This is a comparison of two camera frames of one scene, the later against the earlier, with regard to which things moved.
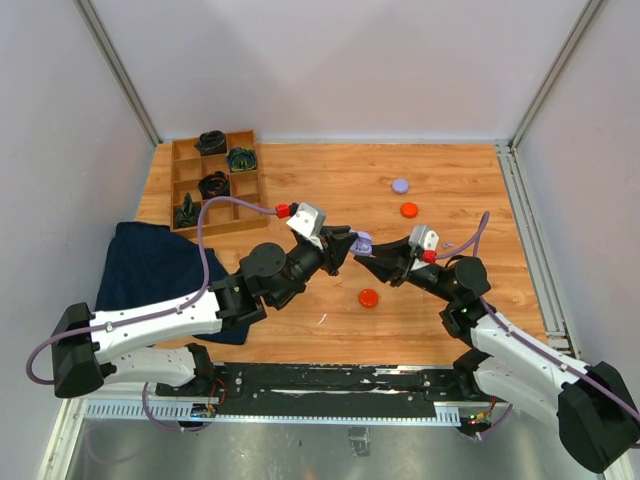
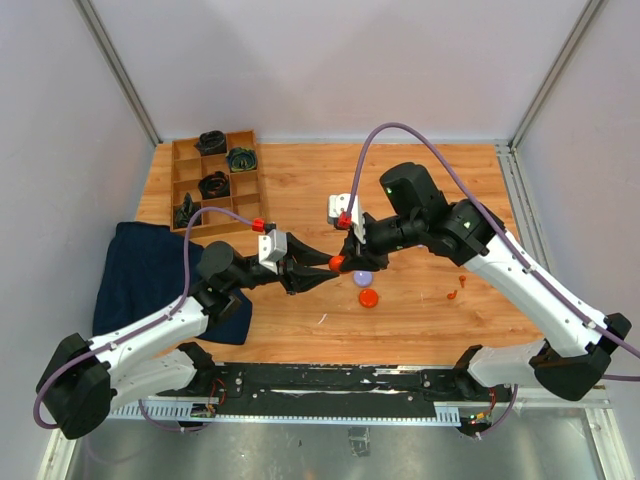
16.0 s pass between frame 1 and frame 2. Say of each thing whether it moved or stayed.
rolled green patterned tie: stayed
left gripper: moved
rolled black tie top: stayed
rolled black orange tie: stayed
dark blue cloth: stayed
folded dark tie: stayed
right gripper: moved
